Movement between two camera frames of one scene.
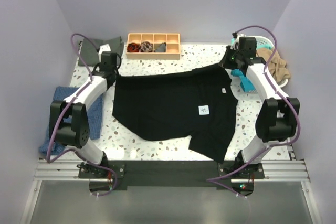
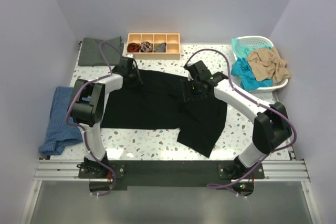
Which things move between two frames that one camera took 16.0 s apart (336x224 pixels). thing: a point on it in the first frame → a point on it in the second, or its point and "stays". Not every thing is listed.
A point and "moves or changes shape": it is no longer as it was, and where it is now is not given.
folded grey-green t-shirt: x=88 y=55 stays
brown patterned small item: x=146 y=46 stays
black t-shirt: x=198 y=102 moves or changes shape
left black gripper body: x=115 y=72 → x=135 y=79
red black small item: x=133 y=47 stays
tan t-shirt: x=277 y=67 stays
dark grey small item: x=161 y=48 stays
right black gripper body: x=230 y=61 → x=196 y=89
